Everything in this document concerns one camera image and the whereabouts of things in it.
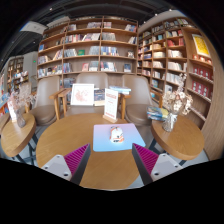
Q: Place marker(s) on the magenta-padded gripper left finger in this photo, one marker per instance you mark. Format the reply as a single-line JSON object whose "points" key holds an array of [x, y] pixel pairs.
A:
{"points": [[76, 160]]}

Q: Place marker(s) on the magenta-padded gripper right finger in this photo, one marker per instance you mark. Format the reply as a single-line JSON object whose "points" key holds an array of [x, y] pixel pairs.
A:
{"points": [[146, 160]]}

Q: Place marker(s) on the white orange patterned computer mouse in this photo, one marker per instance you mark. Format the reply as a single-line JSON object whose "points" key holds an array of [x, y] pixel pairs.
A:
{"points": [[116, 134]]}

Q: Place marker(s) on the light blue pink mouse pad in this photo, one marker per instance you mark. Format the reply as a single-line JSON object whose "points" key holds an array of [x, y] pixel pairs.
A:
{"points": [[100, 140]]}

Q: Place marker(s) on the round wooden side table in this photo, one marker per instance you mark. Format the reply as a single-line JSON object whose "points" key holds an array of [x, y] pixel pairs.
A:
{"points": [[180, 140], [16, 140]]}

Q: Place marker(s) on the stack of colourful books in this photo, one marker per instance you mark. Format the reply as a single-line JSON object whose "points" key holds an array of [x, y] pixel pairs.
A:
{"points": [[157, 113]]}

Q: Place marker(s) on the beige wooden-armed armchair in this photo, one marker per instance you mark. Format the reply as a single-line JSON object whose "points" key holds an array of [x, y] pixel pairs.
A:
{"points": [[45, 106], [91, 78], [138, 100]]}

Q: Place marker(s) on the white sign with wooden base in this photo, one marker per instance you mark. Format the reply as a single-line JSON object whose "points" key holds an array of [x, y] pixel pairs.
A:
{"points": [[110, 104]]}

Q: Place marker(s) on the white framed red picture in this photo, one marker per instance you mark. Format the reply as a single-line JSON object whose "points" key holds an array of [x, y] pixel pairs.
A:
{"points": [[82, 94]]}

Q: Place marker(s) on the dark cover book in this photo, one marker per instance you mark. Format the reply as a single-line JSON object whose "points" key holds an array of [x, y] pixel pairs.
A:
{"points": [[99, 96]]}

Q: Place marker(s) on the stack of light blue magazines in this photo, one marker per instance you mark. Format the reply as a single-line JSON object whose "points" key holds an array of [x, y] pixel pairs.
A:
{"points": [[120, 90]]}

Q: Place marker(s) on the small white red sign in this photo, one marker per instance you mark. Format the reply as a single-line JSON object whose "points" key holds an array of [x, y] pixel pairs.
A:
{"points": [[12, 111]]}

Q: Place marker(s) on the curved wooden bookshelf unit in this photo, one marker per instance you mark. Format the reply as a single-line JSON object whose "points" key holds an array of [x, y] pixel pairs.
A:
{"points": [[166, 56]]}

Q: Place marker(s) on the distant wooden bookshelf unit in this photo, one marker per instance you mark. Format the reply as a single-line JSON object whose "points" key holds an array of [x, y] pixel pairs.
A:
{"points": [[18, 71]]}

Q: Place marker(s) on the wide wooden bookshelf unit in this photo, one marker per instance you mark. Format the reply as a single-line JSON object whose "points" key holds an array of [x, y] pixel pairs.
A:
{"points": [[90, 43]]}

